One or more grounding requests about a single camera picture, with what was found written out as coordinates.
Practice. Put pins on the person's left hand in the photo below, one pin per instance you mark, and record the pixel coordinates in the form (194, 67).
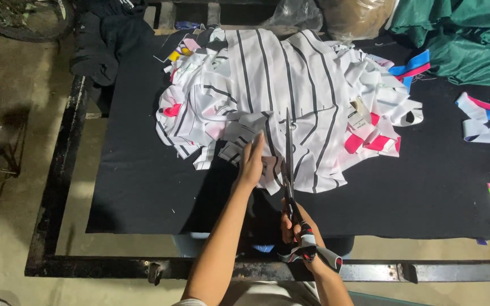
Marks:
(251, 163)

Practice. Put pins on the person's right hand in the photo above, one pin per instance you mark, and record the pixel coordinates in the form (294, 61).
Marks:
(294, 231)

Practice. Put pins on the person's left fingers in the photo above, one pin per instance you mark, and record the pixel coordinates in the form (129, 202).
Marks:
(255, 146)

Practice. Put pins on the person's right fingers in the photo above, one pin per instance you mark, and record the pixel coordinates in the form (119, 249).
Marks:
(288, 223)

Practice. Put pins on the black fabric scissors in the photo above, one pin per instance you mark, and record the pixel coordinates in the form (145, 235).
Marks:
(288, 170)

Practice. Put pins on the white black-striped fabric piece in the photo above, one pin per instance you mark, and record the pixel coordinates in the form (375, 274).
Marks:
(287, 106)

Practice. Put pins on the heap of white fabric scraps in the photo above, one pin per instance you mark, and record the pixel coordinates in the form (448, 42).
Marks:
(270, 102)

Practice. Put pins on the black table cloth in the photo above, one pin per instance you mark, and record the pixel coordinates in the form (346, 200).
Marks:
(355, 195)

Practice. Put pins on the person's light shirt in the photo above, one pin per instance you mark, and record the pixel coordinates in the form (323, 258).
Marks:
(253, 295)

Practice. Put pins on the white paper tag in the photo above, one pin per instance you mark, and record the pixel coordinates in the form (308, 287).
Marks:
(358, 114)

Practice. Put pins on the clear plastic bag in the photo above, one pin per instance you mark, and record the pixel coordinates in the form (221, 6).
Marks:
(296, 15)

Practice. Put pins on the brown plastic-wrapped bundle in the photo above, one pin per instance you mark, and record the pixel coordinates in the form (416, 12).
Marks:
(355, 17)

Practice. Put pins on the blue pink fabric strip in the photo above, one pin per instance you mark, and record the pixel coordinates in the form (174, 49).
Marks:
(411, 68)

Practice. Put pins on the black clothing heap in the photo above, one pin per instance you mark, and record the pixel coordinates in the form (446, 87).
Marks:
(104, 42)

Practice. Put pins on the white pink blue fabric strips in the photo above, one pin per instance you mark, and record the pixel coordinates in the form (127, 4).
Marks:
(487, 119)

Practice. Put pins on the green fabric heap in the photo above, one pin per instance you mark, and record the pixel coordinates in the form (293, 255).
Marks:
(462, 38)

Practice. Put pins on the bicycle wheel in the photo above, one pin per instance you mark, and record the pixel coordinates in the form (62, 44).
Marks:
(24, 17)

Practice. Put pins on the black metal table frame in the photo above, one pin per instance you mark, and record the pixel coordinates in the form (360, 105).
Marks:
(100, 267)

